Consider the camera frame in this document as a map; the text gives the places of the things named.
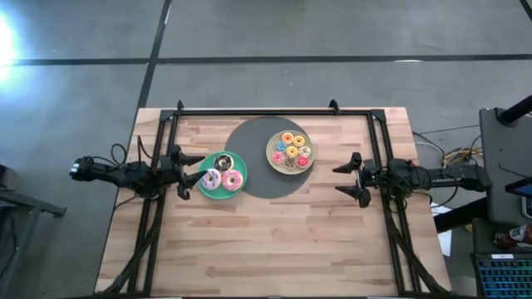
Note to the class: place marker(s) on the black aluminium table frame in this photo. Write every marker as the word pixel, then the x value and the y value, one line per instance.
pixel 270 112

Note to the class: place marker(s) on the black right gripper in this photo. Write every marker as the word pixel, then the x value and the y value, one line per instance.
pixel 367 176

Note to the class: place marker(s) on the small pink sprinkled donut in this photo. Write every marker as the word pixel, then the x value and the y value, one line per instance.
pixel 274 160
pixel 306 164

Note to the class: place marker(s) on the black metal stand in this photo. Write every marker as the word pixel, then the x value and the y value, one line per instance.
pixel 25 203

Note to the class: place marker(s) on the laptop with blue keyboard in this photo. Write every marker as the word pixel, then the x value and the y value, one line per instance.
pixel 503 278

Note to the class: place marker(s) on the beige plate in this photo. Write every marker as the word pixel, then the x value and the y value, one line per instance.
pixel 310 143

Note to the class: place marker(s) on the large chocolate glazed donut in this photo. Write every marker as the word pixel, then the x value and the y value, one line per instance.
pixel 216 160

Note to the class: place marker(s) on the black table clamp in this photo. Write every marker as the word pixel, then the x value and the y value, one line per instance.
pixel 179 104
pixel 334 106

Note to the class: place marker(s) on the teal plate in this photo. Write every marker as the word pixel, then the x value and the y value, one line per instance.
pixel 241 166

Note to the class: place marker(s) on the white paper sheet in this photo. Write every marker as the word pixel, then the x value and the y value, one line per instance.
pixel 444 245

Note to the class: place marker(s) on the large pink glazed donut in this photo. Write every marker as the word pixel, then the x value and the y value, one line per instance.
pixel 239 184

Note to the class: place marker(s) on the red drink bottle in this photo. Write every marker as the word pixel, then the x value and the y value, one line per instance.
pixel 513 237

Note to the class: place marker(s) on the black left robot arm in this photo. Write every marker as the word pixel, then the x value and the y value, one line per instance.
pixel 116 174

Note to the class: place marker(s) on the grey round woven mat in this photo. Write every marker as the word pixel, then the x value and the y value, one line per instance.
pixel 253 141

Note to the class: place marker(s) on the dark tablet device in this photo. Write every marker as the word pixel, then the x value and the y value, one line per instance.
pixel 524 199

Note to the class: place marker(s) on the grey metal cart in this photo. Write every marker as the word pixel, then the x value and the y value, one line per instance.
pixel 507 166

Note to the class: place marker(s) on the small yellow sprinkled donut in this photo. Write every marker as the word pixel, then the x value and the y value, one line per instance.
pixel 295 143
pixel 289 153

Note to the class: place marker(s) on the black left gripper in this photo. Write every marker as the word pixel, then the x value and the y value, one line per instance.
pixel 170 172

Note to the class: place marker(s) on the small white sprinkled donut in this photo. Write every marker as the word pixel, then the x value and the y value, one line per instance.
pixel 308 154

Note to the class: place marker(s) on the large purple glazed donut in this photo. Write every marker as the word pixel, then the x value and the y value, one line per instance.
pixel 215 186

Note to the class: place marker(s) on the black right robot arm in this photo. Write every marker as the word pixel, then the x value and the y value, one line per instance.
pixel 449 176

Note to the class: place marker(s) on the small blue donut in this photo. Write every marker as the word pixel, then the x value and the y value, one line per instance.
pixel 277 148

